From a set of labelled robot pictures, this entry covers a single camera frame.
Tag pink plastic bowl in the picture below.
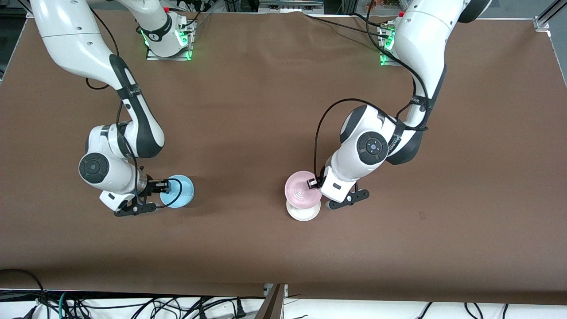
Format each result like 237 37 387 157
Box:
284 171 322 210

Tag blue plastic bowl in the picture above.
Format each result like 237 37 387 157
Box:
159 175 195 209

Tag white plastic bowl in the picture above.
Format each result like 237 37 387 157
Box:
286 199 321 222

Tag brown table cover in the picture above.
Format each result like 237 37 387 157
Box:
0 9 567 306

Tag grey metal pole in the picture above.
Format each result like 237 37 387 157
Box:
255 284 288 319

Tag orange background item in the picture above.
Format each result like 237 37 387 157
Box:
365 0 400 12

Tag silver aluminium corner profile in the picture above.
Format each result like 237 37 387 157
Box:
533 0 567 31

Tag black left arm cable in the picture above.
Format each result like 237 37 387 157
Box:
313 0 430 179

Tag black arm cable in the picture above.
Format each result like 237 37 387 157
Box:
84 0 183 209
313 0 430 179

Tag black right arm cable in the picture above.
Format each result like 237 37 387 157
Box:
84 0 183 209

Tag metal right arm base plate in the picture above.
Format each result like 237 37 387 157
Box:
145 20 194 62

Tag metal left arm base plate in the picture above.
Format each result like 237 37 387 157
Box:
377 24 401 67

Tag black looped floor cable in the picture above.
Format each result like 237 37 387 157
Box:
0 268 47 319

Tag black base cable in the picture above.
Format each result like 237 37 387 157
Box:
305 14 387 36

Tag silver aluminium frame bar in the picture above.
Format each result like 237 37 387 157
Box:
259 0 324 12

